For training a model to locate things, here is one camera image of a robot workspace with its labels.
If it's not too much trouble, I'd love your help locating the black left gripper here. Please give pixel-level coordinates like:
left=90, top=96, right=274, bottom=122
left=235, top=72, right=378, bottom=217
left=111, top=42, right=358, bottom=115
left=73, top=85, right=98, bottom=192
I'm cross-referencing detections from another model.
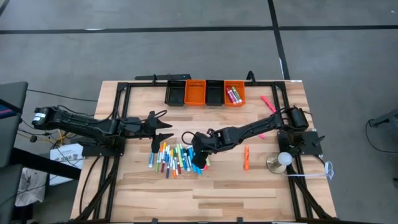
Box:
left=126, top=110, right=175, bottom=154

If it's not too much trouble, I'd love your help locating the teal highlighter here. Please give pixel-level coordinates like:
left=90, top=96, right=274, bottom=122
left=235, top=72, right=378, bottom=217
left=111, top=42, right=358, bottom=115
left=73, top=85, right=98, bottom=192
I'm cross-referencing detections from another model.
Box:
left=187, top=145, right=203, bottom=176
left=182, top=148, right=191, bottom=172

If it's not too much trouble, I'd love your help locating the orange highlighter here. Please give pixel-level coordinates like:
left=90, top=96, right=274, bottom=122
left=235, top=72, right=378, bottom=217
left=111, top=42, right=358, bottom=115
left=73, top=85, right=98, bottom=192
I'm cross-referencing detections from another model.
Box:
left=243, top=145, right=251, bottom=171

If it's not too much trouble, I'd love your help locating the orange cap white marker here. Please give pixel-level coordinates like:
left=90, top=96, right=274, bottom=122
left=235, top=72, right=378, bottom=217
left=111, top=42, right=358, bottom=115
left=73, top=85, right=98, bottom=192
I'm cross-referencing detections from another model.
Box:
left=170, top=149, right=177, bottom=179
left=159, top=142, right=168, bottom=162

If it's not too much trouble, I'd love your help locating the green cap white marker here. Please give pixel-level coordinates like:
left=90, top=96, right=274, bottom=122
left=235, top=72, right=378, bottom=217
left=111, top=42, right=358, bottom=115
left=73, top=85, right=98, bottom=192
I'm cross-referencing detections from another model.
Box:
left=155, top=148, right=162, bottom=174

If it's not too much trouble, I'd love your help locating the black mesh basket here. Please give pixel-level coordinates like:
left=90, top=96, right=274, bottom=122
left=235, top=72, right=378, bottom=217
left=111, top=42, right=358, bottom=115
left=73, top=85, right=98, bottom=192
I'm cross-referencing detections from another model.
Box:
left=205, top=80, right=226, bottom=107
left=164, top=80, right=187, bottom=107

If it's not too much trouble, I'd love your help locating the orange mesh basket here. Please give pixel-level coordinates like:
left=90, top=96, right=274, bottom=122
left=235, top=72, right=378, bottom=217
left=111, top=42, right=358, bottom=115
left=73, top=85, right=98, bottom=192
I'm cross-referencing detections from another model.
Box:
left=183, top=79, right=207, bottom=106
left=223, top=80, right=246, bottom=108

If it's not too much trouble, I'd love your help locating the black power strip bar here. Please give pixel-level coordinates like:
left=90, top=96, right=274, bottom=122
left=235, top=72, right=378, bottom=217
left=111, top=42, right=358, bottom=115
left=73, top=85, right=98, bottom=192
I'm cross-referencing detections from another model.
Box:
left=134, top=73, right=192, bottom=82

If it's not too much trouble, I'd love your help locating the white globe lamp brass base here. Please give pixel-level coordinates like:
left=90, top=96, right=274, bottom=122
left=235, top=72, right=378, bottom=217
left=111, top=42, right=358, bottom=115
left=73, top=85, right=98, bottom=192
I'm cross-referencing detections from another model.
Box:
left=266, top=151, right=294, bottom=175

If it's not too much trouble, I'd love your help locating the white printed paper sheet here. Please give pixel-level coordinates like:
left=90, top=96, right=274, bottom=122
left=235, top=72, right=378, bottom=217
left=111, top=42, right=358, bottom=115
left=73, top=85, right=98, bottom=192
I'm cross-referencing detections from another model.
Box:
left=49, top=142, right=85, bottom=187

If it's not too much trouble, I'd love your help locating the black floor beam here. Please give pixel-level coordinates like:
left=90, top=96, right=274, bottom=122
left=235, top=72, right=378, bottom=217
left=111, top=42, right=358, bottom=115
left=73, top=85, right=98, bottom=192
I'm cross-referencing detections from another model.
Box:
left=11, top=146, right=82, bottom=181

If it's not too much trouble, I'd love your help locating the white crumpled cloth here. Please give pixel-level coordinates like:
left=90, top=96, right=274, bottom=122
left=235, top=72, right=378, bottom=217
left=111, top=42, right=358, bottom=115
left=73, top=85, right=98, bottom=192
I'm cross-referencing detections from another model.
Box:
left=14, top=167, right=49, bottom=208

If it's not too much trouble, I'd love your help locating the dark grey chair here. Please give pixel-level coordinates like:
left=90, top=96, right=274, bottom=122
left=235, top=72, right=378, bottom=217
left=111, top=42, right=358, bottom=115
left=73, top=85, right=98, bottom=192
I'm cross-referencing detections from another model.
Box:
left=0, top=81, right=29, bottom=169

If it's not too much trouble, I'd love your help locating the grey chair base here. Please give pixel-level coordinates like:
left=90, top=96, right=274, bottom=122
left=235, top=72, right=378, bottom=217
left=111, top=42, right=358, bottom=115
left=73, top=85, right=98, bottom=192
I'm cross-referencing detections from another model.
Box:
left=368, top=108, right=398, bottom=129

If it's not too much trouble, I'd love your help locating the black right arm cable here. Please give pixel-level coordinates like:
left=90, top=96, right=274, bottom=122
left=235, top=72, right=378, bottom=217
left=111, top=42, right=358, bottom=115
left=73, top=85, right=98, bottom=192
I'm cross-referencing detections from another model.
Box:
left=181, top=130, right=200, bottom=147

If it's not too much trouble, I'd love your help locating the yellow floor cable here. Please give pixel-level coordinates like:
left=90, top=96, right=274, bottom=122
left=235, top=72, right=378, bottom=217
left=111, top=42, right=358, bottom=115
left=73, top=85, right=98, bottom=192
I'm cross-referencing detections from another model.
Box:
left=17, top=126, right=77, bottom=146

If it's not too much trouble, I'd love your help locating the black floor cable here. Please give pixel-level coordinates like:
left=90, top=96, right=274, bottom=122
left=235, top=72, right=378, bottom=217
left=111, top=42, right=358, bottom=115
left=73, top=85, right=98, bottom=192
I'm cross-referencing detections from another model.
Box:
left=364, top=119, right=398, bottom=154
left=27, top=89, right=99, bottom=103

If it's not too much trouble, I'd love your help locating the white lamp cable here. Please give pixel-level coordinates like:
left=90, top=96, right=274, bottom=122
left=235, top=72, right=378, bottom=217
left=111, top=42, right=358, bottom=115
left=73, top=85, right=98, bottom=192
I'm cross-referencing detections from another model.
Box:
left=285, top=161, right=335, bottom=182

